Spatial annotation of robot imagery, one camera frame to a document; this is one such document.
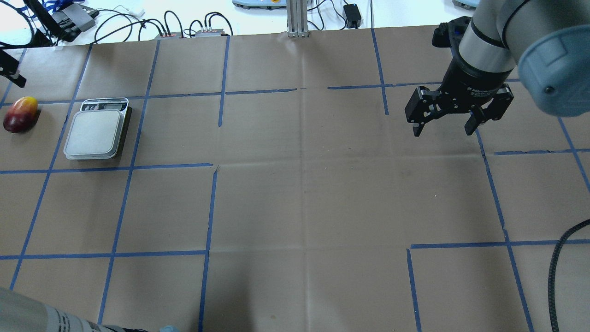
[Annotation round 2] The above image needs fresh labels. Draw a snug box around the red yellow mango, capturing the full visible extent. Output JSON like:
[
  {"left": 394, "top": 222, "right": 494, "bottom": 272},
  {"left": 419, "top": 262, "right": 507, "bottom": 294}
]
[{"left": 3, "top": 96, "right": 39, "bottom": 134}]

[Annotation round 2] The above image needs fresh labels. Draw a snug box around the black power adapter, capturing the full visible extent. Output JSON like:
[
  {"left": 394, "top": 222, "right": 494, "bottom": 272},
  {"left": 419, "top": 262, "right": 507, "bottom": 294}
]
[{"left": 342, "top": 3, "right": 362, "bottom": 29}]

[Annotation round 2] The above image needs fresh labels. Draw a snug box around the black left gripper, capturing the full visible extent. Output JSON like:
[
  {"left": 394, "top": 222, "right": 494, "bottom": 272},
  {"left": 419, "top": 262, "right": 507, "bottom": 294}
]
[{"left": 0, "top": 50, "right": 27, "bottom": 88}]

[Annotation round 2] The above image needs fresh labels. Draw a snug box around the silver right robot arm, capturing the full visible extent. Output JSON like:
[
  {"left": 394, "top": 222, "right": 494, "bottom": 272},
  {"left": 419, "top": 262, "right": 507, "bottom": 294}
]
[{"left": 405, "top": 0, "right": 590, "bottom": 137}]

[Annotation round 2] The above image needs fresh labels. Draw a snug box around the small grey connector box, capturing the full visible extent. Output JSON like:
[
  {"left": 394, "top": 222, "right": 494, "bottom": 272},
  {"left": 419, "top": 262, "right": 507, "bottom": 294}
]
[{"left": 193, "top": 29, "right": 228, "bottom": 38}]

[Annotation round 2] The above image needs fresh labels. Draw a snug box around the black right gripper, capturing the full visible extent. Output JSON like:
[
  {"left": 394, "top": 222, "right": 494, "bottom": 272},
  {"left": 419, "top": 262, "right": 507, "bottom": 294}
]
[{"left": 405, "top": 60, "right": 514, "bottom": 138}]

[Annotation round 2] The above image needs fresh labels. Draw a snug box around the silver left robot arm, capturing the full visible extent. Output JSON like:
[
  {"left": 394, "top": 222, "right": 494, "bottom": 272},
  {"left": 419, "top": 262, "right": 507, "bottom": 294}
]
[{"left": 1, "top": 41, "right": 186, "bottom": 332}]

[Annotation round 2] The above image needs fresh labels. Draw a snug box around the silver electronic kitchen scale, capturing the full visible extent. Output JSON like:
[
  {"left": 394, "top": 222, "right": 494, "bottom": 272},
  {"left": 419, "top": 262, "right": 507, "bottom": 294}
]
[{"left": 63, "top": 97, "right": 132, "bottom": 160}]

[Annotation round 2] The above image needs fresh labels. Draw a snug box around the black corrugated cable conduit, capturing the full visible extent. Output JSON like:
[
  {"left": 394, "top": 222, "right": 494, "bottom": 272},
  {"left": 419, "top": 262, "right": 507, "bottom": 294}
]
[{"left": 548, "top": 219, "right": 590, "bottom": 332}]

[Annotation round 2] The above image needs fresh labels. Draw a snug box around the aluminium profile post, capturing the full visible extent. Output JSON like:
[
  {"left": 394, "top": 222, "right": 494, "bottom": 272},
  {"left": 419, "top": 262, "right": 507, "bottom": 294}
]
[{"left": 286, "top": 0, "right": 309, "bottom": 38}]

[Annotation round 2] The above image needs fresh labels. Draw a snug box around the grey device with cables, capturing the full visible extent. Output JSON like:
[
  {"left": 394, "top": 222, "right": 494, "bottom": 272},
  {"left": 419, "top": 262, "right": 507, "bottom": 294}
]
[{"left": 47, "top": 3, "right": 99, "bottom": 42}]

